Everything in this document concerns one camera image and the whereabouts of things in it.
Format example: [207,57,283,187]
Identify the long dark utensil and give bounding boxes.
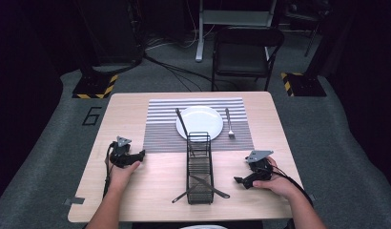
[175,107,196,158]

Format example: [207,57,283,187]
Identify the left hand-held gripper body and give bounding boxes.
[109,135,134,169]

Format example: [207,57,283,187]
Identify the person's white clothing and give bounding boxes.
[178,224,229,229]

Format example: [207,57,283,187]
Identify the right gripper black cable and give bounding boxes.
[267,165,315,207]

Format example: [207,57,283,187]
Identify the black stand base striped edge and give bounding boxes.
[72,73,119,100]
[280,72,328,97]

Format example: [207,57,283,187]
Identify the silver fork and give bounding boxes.
[224,107,237,140]

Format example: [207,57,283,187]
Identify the grey tape strip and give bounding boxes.
[63,197,86,206]

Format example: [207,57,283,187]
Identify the white metal stand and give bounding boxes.
[195,0,278,63]

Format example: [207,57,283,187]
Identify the grey striped placemat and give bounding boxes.
[142,97,256,154]

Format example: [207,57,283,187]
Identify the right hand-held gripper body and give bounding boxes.
[245,149,275,183]

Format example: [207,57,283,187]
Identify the dark tripod stand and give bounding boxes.
[284,0,332,58]

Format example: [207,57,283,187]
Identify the dark slim utensil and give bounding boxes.
[171,182,201,204]

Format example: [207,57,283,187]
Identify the black wire rack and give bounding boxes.
[185,131,216,205]

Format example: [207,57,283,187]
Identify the black folding chair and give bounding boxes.
[210,26,286,93]

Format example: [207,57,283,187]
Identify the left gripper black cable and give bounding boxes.
[102,142,117,198]

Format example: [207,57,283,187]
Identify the person's right hand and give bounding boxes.
[252,156,301,201]

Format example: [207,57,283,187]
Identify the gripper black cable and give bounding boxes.
[102,142,117,198]
[267,165,315,207]

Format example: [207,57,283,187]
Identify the person's left hand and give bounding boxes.
[104,157,142,193]

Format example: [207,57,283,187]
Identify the dark table knife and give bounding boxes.
[191,174,232,200]

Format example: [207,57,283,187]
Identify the white round plate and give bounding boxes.
[175,105,224,142]

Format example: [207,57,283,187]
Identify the black cabinet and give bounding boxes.
[76,0,144,67]

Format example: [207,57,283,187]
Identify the bundle of floor cables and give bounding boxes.
[142,30,223,93]

